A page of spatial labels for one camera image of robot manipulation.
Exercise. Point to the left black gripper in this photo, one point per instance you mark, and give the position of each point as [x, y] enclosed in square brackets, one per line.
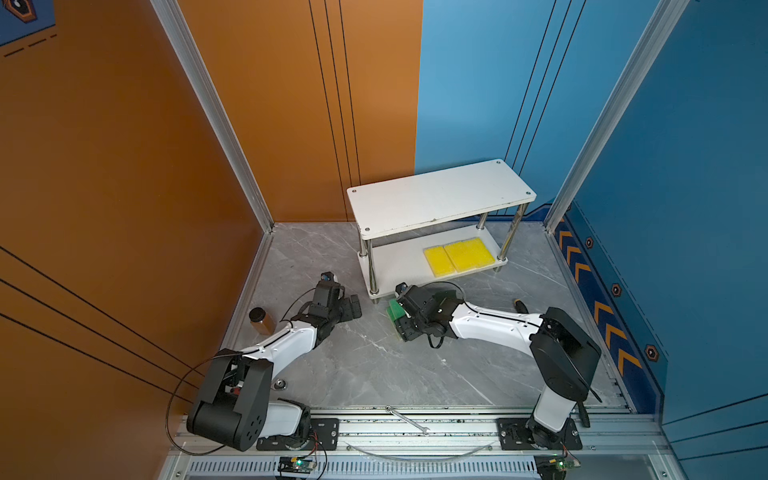
[345, 305]

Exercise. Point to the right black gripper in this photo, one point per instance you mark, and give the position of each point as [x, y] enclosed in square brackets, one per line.
[405, 332]

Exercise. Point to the green yellow sponge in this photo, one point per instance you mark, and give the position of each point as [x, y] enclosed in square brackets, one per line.
[394, 312]

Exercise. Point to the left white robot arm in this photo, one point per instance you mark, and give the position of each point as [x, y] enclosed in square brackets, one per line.
[234, 407]

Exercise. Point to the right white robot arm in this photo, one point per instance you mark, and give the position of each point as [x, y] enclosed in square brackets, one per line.
[565, 354]

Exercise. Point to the white two-tier shelf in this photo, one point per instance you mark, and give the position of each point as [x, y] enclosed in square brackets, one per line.
[398, 220]

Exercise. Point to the brown jar black lid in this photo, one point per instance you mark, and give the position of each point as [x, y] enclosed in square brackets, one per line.
[262, 321]

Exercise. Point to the left circuit board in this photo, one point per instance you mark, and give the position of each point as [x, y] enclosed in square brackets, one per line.
[297, 466]

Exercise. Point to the circuit board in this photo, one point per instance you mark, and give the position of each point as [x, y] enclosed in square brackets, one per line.
[297, 466]
[551, 468]

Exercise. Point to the right circuit board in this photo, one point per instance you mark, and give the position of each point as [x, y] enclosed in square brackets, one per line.
[551, 468]

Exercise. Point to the black handled screwdriver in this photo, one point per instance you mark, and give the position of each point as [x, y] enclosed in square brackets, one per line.
[520, 307]

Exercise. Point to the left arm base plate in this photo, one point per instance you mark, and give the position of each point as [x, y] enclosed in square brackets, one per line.
[322, 433]

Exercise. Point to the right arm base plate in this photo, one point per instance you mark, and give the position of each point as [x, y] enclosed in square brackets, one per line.
[524, 434]

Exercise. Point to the aluminium front rail frame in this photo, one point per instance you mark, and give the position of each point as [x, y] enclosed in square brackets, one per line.
[442, 443]

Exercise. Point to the right aluminium corner post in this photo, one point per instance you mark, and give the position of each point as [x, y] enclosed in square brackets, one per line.
[661, 24]

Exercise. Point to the aluminium corner post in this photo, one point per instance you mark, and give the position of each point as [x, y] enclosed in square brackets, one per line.
[175, 26]
[661, 24]

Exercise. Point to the left aluminium corner post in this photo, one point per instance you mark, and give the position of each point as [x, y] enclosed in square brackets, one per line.
[175, 26]

